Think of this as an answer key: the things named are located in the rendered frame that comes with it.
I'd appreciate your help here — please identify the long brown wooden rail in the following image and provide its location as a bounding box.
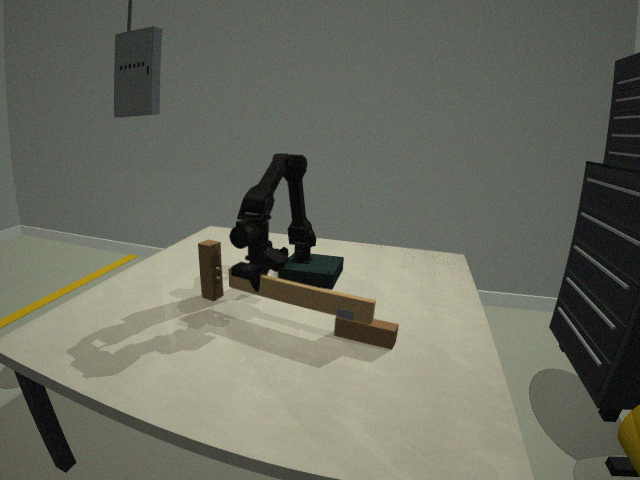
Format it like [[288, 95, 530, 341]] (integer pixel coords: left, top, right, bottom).
[[229, 266, 376, 323]]

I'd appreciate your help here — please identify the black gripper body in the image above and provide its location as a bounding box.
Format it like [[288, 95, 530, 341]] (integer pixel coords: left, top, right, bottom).
[[231, 239, 271, 279]]

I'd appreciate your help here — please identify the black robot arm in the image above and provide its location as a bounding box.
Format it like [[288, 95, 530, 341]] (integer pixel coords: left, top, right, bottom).
[[229, 153, 316, 272]]

